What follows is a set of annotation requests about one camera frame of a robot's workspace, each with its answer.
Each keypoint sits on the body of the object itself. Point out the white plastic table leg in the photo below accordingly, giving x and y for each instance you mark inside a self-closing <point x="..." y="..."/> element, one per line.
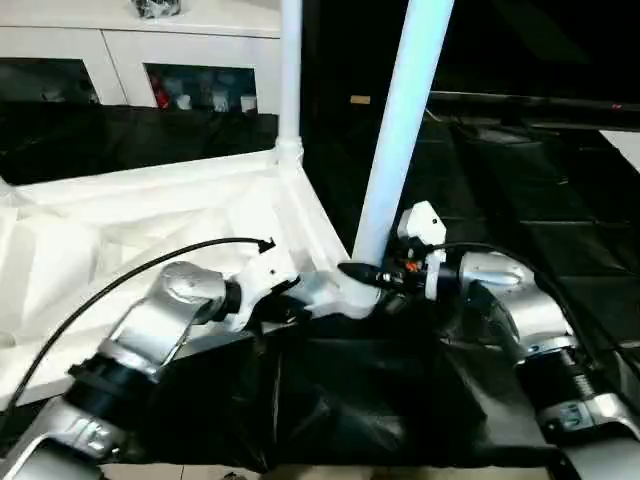
<point x="400" y="130"/>
<point x="290" y="70"/>

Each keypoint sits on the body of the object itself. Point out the white plastic table top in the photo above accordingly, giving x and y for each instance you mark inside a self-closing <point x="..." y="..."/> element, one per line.
<point x="130" y="210"/>

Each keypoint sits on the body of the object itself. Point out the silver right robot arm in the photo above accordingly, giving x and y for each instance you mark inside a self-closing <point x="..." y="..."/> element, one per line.
<point x="520" y="310"/>

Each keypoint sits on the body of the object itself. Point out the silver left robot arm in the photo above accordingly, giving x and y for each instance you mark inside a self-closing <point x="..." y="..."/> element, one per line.
<point x="150" y="330"/>

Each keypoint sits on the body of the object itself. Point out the black plastic mat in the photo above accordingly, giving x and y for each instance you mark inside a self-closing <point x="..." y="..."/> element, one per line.
<point x="400" y="400"/>

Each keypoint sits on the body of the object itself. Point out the small tan tag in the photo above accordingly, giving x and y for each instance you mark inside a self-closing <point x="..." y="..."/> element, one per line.
<point x="360" y="100"/>

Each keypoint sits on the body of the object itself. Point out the white flat board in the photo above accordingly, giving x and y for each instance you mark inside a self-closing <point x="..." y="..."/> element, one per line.
<point x="625" y="148"/>

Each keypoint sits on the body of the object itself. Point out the white glass-door cabinet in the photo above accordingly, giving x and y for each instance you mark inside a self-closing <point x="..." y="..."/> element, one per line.
<point x="120" y="50"/>

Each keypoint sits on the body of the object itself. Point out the crumpled grey object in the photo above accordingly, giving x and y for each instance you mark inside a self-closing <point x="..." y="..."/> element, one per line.
<point x="158" y="7"/>

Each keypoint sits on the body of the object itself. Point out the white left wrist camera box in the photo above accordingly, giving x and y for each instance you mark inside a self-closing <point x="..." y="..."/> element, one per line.
<point x="262" y="275"/>

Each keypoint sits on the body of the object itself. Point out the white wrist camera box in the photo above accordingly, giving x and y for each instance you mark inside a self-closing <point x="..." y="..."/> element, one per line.
<point x="425" y="235"/>
<point x="262" y="275"/>

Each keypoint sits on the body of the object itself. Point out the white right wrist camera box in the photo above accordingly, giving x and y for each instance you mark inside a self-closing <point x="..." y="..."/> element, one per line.
<point x="425" y="235"/>

